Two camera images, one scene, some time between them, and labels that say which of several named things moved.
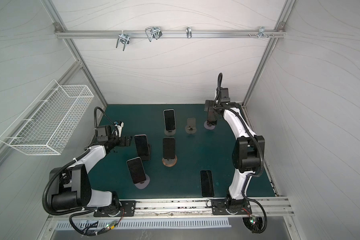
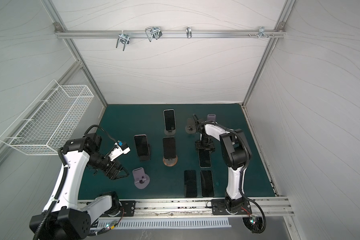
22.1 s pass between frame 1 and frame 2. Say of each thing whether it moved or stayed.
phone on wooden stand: stayed
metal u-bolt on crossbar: stayed
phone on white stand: stayed
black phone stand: stayed
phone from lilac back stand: moved
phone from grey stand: stayed
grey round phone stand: stayed
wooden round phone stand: stayed
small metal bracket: stayed
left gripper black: moved
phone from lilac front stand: moved
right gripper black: moved
